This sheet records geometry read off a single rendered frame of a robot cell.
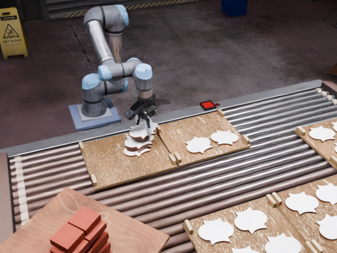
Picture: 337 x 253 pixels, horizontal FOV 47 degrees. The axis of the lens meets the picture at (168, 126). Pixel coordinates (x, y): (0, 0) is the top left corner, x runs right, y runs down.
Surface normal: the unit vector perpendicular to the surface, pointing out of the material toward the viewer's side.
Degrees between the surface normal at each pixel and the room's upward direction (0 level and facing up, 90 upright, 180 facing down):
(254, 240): 0
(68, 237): 0
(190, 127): 0
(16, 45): 78
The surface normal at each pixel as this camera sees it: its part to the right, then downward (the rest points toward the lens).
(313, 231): 0.00, -0.81
